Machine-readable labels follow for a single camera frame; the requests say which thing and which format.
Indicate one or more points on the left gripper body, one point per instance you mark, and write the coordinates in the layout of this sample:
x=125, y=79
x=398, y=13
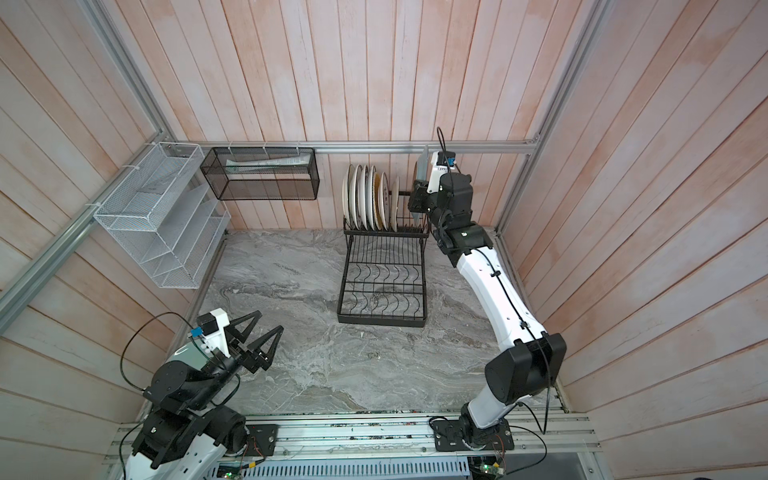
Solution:
x=248, y=359

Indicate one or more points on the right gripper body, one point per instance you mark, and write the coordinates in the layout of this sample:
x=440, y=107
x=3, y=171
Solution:
x=423, y=202

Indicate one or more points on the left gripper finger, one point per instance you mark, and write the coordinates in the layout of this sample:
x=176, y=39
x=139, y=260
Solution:
x=265, y=346
x=239, y=329

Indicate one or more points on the black round plate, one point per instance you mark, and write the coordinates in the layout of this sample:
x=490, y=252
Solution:
x=394, y=204

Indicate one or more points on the orange sunburst plate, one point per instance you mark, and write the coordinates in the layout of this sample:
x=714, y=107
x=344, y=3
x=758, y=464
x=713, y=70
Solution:
x=351, y=193
x=383, y=202

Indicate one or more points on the white plate cloud outline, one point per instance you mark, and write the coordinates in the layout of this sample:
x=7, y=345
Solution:
x=368, y=197

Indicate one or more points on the white plate green patterned rim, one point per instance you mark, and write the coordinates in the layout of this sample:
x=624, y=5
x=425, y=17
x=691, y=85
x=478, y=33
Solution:
x=360, y=197

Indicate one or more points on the cream floral plate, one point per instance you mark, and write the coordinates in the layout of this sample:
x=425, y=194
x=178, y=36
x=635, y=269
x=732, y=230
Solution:
x=344, y=199

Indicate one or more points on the black wire dish rack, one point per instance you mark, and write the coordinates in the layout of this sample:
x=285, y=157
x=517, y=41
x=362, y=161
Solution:
x=384, y=275

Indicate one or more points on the grey-green plain plate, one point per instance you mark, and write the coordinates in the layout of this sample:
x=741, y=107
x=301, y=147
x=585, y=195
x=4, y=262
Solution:
x=422, y=168

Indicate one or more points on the light green flower plate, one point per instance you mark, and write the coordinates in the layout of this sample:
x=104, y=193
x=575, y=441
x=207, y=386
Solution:
x=191, y=355

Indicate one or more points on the yellow woven round trivet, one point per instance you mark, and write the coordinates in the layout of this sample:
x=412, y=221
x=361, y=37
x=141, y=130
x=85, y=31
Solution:
x=376, y=203

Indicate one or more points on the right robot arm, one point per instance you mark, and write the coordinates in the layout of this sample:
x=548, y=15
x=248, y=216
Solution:
x=530, y=358

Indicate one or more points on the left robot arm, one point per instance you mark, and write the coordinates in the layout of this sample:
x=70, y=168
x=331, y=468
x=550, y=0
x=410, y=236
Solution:
x=190, y=427

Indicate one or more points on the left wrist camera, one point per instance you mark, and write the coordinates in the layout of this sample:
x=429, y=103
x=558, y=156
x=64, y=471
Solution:
x=209, y=335

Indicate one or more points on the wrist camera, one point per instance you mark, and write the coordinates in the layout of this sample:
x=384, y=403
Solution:
x=439, y=165
x=209, y=335

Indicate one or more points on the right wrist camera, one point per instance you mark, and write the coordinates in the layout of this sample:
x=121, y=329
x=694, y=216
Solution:
x=439, y=165

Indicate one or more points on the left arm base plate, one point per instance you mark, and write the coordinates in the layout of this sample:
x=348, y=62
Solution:
x=261, y=440

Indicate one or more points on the white mesh wall shelf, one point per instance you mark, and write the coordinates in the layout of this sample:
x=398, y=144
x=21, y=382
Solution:
x=167, y=224

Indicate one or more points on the black mesh wall basket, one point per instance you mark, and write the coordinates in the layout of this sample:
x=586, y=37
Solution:
x=262, y=173

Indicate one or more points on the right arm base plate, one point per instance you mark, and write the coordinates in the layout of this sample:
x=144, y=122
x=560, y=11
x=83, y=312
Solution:
x=461, y=435

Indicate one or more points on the aluminium front rail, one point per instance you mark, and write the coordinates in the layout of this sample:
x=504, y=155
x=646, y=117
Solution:
x=407, y=434

